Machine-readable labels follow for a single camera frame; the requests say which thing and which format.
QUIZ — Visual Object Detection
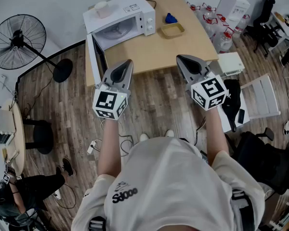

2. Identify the person's white t-shirt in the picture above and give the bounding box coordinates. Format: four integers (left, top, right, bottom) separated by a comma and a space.
71, 136, 265, 231

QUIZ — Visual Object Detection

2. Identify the white microwave oven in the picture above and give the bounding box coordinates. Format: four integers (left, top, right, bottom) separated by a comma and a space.
83, 0, 156, 88

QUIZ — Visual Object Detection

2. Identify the person's right harness strap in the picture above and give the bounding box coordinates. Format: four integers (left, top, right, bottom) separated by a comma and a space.
231, 189, 254, 231

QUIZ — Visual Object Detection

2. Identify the person's left harness strap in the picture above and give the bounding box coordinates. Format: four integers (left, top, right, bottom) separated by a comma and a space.
89, 216, 107, 231

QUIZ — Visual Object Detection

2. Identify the white slatted chair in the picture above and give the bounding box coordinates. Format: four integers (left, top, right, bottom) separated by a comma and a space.
240, 73, 281, 119

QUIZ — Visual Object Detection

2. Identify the black swivel armchair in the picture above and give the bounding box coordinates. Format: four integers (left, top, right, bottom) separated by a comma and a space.
231, 128, 289, 195

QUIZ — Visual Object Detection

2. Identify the pale pink cup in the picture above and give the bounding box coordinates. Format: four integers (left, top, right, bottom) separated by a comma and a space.
94, 0, 115, 19

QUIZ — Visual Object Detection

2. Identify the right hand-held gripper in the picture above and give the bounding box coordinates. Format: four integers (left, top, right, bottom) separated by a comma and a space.
176, 54, 227, 111

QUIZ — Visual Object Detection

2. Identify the black round stool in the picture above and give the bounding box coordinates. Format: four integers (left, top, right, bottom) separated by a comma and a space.
23, 119, 54, 155

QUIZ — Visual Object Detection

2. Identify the person's right forearm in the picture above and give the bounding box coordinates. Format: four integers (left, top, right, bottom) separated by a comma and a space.
201, 106, 230, 167

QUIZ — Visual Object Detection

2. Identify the person's harness strap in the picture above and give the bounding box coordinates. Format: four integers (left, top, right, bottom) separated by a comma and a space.
231, 189, 254, 231
89, 216, 107, 231

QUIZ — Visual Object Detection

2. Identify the white desk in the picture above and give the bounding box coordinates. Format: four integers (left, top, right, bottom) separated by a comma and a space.
268, 11, 289, 52

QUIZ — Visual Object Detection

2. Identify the blue cloth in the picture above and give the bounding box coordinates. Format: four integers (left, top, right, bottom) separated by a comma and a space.
165, 13, 178, 24

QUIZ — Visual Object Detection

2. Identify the black standing fan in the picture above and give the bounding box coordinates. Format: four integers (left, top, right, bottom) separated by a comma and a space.
0, 13, 74, 83

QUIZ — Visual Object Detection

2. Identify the small white cabinet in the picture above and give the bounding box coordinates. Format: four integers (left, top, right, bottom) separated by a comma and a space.
216, 51, 245, 77

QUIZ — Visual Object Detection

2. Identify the black phone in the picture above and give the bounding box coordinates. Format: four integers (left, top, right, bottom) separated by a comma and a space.
237, 109, 246, 124

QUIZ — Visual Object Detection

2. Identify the black office chair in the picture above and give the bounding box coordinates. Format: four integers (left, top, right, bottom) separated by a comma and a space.
245, 0, 284, 57

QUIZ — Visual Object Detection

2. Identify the person's left forearm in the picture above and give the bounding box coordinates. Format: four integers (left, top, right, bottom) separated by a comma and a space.
97, 115, 124, 178

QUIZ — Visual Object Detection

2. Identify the group of clear water jugs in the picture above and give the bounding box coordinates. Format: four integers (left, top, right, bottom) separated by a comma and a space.
186, 1, 251, 54

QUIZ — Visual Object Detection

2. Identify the small white appliance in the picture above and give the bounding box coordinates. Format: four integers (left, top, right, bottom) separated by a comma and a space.
0, 108, 16, 146

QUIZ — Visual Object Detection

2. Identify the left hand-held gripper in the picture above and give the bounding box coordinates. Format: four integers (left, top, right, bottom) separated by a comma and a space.
92, 59, 135, 121

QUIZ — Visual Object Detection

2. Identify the tan rectangular tray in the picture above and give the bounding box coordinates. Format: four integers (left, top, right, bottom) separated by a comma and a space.
160, 23, 185, 39

